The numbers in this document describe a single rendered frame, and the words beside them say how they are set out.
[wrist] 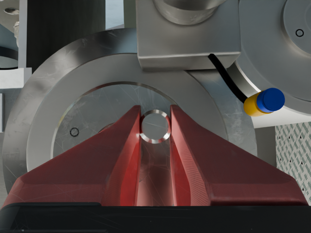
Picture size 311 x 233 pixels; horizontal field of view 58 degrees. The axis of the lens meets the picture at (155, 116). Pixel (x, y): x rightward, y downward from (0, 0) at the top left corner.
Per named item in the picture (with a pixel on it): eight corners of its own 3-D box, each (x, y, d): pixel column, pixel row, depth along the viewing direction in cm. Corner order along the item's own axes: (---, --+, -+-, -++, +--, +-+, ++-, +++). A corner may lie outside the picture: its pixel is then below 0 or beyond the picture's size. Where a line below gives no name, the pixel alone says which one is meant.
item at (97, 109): (20, 137, 14) (139, 52, 15) (38, 137, 16) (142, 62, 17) (104, 261, 14) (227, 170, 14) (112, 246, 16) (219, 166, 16)
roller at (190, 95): (239, 62, 16) (220, 272, 15) (193, 109, 42) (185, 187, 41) (40, 42, 16) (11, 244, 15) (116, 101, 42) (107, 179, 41)
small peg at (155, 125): (174, 112, 11) (169, 145, 11) (171, 117, 14) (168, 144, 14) (140, 107, 11) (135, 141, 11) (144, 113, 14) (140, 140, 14)
